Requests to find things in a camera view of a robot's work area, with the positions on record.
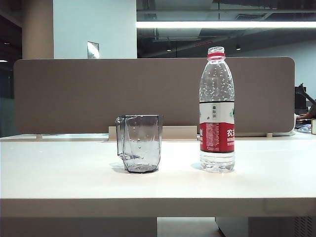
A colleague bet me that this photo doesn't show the clear water bottle red label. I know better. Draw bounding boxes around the clear water bottle red label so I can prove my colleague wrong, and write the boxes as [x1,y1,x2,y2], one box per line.
[198,46,236,173]

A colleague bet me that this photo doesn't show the bare person forearm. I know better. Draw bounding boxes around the bare person forearm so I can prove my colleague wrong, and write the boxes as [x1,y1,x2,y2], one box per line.
[297,108,314,121]

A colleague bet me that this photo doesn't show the grey transparent plastic cup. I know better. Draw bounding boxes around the grey transparent plastic cup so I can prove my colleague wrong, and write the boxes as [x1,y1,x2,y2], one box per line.
[115,114,163,175]

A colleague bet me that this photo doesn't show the long white ceiling light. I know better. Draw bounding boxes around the long white ceiling light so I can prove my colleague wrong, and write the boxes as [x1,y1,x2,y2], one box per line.
[136,21,316,29]

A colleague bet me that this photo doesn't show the beige desk support panel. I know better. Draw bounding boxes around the beige desk support panel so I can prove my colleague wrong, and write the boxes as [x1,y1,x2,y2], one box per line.
[0,217,158,237]

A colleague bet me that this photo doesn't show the ceiling air vent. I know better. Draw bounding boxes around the ceiling air vent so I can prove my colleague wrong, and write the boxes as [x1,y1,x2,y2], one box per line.
[236,13,269,21]

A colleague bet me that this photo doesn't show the black computer monitor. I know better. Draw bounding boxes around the black computer monitor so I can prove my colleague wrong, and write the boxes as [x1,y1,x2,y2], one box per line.
[295,85,308,116]

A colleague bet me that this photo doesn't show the silver wall plaque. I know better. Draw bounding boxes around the silver wall plaque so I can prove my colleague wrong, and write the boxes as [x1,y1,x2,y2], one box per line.
[86,40,100,59]

